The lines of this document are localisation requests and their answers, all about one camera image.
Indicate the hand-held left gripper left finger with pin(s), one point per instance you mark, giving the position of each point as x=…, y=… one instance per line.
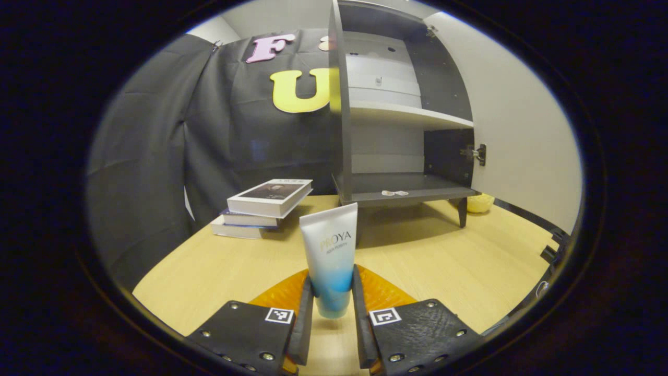
x=245, y=334

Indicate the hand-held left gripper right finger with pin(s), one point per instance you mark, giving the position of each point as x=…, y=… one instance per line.
x=417, y=334

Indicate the white and blue bottle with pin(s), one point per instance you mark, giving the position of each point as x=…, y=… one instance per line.
x=329, y=250

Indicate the grey cabinet door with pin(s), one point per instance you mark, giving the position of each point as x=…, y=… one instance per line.
x=522, y=130

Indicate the dark grey cabinet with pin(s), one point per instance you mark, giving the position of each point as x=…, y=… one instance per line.
x=443, y=78

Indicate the metal door hinge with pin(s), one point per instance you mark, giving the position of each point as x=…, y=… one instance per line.
x=431, y=31
x=477, y=154

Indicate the white cabinet shelf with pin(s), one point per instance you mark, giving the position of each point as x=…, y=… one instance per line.
x=396, y=112

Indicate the dark blue book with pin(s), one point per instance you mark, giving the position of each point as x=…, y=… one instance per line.
x=245, y=218

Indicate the yellow round object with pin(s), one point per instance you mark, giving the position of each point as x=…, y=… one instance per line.
x=480, y=203

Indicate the black backdrop cloth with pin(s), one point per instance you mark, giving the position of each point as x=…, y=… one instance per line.
x=156, y=156

